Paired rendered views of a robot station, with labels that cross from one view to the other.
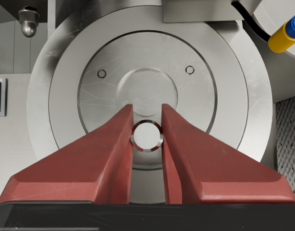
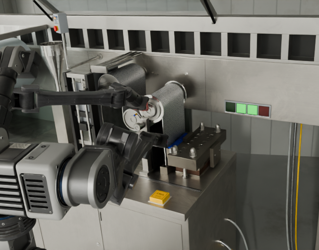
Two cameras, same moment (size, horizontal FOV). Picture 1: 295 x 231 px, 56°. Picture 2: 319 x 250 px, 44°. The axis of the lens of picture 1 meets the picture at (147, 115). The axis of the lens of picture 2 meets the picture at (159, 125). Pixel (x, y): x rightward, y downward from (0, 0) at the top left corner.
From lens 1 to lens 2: 1.86 m
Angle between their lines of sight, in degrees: 36
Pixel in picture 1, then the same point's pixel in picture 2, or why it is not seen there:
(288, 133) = (142, 91)
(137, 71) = (150, 112)
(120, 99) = (151, 110)
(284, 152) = (143, 86)
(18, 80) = (221, 110)
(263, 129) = not seen: hidden behind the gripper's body
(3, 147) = (225, 90)
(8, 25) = not seen: outside the picture
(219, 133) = not seen: hidden behind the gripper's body
